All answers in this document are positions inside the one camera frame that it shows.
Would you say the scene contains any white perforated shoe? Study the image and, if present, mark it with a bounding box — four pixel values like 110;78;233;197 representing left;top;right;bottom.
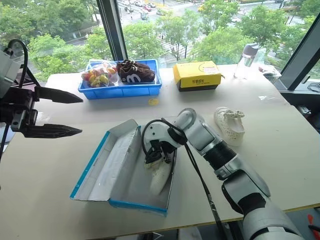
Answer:
143;159;174;196
213;106;246;148

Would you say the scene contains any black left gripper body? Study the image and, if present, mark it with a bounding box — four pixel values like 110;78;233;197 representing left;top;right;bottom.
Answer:
0;85;40;138

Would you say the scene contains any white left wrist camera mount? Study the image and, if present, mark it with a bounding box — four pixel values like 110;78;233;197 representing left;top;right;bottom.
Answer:
0;49;21;88

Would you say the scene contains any clear water bottle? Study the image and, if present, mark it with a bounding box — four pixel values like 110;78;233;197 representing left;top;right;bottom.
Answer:
233;42;261;81

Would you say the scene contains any yellow and black shoebox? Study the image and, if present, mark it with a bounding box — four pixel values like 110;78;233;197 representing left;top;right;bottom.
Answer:
172;60;223;93

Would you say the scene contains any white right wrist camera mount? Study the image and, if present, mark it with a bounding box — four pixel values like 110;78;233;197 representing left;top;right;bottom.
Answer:
141;120;181;154

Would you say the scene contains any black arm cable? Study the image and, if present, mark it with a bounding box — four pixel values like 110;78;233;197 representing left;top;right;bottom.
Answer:
6;38;41;89
141;118;229;240

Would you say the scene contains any orange plastic object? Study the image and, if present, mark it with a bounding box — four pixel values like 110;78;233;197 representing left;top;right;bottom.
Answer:
306;213;320;232

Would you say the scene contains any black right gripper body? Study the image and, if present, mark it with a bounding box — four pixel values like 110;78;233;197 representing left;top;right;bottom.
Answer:
144;138;176;164

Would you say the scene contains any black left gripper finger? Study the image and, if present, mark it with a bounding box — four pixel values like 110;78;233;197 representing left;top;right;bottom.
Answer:
23;123;83;139
34;85;84;105

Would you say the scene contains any brown shoe with white laces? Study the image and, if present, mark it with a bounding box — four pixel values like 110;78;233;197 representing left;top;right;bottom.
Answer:
115;59;151;72

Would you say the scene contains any thin black cable coil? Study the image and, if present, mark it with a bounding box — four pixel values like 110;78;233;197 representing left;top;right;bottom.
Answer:
306;81;320;94

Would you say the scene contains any dark window frame post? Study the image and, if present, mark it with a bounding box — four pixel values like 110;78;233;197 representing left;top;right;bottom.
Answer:
95;0;129;62

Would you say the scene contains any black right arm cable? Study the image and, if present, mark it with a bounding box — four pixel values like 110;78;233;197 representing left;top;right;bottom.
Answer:
141;118;229;240

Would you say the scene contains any blue shoebox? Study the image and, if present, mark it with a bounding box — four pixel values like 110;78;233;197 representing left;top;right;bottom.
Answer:
69;118;178;218

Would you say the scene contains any dark slanted window frame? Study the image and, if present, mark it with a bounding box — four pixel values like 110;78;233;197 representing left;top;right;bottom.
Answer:
276;13;320;91

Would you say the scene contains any clear bag of toy fruit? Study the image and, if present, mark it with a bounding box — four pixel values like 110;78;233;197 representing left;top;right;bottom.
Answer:
80;61;119;89

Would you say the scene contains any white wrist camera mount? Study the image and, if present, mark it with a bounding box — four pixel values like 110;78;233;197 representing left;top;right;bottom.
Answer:
141;120;181;154
0;49;21;88

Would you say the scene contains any brown shoe with white logo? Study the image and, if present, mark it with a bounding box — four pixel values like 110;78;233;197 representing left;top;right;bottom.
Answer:
117;65;157;84

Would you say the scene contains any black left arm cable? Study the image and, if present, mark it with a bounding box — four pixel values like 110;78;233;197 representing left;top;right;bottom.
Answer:
6;38;41;89

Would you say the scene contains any blue plastic bin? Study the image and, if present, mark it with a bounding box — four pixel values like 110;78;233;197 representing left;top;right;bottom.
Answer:
77;58;163;101

